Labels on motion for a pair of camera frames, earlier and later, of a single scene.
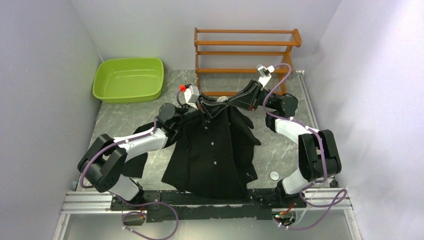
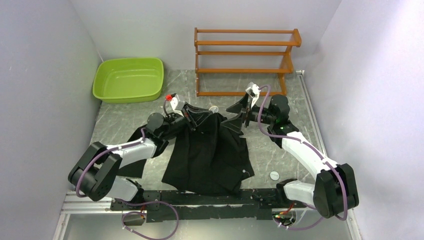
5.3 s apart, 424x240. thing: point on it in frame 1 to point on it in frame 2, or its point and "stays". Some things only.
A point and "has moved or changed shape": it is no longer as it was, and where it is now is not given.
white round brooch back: (274, 175) stays
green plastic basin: (120, 80) stays
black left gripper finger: (212, 108) to (194, 116)
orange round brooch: (222, 99) has moved or changed shape
